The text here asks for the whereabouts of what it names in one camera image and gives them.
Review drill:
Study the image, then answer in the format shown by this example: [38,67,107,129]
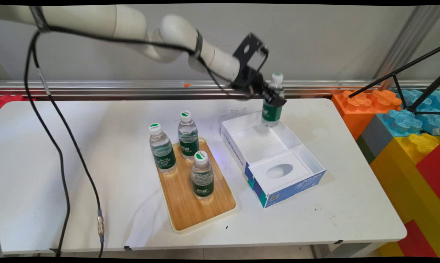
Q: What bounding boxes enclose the wooden tray with cream rim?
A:
[155,137,238,234]

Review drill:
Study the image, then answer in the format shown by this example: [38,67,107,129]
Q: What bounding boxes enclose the yellow toy block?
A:
[370,133,440,258]

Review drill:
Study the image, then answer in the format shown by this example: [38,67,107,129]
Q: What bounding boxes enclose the red cloth item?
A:
[0,94,36,112]

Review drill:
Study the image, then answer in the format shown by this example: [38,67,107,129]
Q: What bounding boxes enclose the aluminium profile post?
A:
[372,5,440,90]

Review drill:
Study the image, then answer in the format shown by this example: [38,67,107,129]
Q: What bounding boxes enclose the light blue toy block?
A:
[398,89,440,136]
[375,109,424,138]

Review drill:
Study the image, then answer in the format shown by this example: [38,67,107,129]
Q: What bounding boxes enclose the aluminium rail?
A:
[0,80,440,98]

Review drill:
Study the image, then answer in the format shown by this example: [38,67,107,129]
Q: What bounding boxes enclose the wrist camera with black bracket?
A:
[233,33,269,72]

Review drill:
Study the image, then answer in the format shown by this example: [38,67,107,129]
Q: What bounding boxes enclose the thin black cable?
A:
[41,25,269,100]

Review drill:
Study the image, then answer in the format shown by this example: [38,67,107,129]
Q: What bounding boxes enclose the water bottle with green label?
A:
[178,110,200,161]
[261,72,285,128]
[190,150,215,201]
[149,123,177,175]

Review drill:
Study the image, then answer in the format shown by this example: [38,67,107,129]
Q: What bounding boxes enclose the black tripod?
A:
[348,45,440,116]

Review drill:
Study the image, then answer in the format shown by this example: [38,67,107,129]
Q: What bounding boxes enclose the black cable with metal connector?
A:
[32,55,105,258]

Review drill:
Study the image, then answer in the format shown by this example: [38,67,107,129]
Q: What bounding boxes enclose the grey toy block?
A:
[360,115,394,158]

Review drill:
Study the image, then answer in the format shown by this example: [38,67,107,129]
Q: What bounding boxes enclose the red toy block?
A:
[415,142,440,202]

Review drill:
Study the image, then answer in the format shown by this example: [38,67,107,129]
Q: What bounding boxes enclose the black cable strap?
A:
[194,30,204,59]
[29,5,51,33]

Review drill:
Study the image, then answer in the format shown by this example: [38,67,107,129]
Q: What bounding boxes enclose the white box with blue print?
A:
[220,108,327,209]

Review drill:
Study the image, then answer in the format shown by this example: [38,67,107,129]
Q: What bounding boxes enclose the orange toy block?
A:
[331,90,403,141]

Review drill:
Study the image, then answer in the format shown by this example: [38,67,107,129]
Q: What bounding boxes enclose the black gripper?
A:
[230,65,287,108]

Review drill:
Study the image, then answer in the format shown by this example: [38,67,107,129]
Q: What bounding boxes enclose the dark green toy block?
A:
[355,135,376,165]

